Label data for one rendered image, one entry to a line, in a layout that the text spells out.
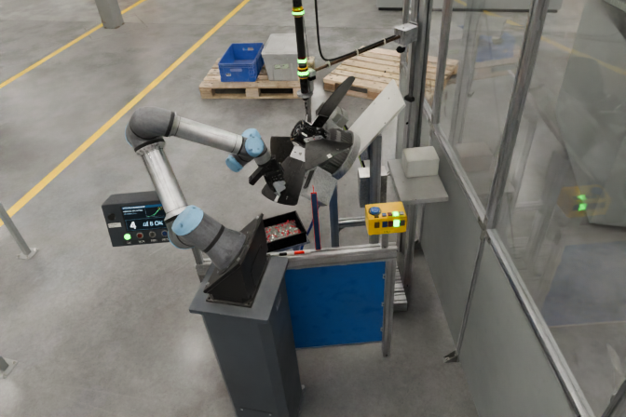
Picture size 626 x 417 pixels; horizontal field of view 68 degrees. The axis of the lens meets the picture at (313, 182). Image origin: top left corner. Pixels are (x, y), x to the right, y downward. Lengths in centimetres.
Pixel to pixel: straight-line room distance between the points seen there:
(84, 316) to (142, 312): 37
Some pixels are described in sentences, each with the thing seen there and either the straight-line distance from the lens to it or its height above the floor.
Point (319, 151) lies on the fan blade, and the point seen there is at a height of 126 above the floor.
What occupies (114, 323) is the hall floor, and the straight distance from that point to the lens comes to 327.
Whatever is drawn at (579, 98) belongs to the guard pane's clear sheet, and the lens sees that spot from 144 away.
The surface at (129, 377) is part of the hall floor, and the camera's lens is 300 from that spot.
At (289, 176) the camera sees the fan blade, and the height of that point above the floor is 107.
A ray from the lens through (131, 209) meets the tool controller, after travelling 196.
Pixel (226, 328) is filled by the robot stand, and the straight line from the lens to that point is 187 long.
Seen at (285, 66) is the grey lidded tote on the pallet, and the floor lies 32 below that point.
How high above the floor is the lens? 238
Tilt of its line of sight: 38 degrees down
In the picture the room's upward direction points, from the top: 5 degrees counter-clockwise
